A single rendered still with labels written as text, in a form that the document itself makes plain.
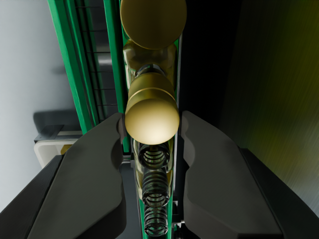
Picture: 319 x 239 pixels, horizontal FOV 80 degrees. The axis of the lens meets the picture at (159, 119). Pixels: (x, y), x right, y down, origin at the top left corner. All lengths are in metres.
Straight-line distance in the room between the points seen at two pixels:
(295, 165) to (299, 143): 0.02
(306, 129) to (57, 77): 0.56
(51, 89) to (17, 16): 0.18
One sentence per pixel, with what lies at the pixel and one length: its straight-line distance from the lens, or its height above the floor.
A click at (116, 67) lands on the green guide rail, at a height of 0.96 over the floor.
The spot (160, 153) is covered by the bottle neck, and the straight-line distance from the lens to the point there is 0.19.
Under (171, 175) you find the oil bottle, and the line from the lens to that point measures 0.29.
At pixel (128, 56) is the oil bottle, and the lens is 0.19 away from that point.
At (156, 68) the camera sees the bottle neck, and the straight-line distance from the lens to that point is 0.18.
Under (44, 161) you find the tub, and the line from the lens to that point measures 0.67.
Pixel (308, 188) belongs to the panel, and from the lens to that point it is 0.20.
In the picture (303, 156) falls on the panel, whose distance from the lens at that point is 0.20.
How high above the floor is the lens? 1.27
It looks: 59 degrees down
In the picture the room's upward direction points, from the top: 175 degrees clockwise
